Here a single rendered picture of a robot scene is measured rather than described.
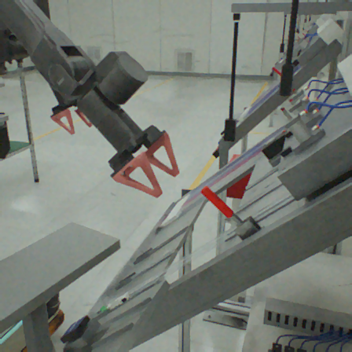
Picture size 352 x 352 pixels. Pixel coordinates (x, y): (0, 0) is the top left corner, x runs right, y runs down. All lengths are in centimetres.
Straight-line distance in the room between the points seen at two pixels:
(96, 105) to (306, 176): 35
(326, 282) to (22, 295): 86
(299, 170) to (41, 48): 45
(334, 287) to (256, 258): 67
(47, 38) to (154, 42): 928
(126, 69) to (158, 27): 929
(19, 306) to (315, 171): 89
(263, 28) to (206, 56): 138
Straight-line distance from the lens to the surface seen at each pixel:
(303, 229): 56
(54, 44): 71
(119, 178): 64
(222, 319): 200
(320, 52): 196
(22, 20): 75
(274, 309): 105
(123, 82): 64
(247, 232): 61
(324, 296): 120
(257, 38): 939
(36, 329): 143
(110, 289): 99
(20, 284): 129
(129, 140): 63
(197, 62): 968
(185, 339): 174
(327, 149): 56
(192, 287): 65
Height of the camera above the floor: 133
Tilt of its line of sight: 22 degrees down
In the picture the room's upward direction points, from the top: straight up
